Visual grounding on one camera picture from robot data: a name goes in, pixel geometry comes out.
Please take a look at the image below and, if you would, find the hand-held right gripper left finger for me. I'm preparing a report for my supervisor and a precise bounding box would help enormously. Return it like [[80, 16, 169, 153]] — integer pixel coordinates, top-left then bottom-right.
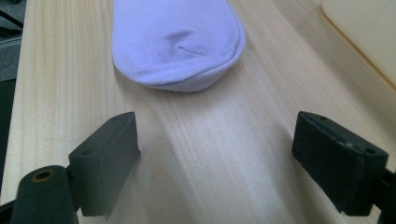
[[68, 111, 142, 219]]

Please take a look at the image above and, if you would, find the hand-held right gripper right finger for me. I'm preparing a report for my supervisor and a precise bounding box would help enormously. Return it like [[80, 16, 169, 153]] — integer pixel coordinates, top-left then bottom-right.
[[291, 110, 389, 217]]

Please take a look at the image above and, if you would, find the cream divided storage box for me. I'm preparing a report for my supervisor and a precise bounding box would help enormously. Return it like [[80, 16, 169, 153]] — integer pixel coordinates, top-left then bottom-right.
[[321, 0, 396, 91]]

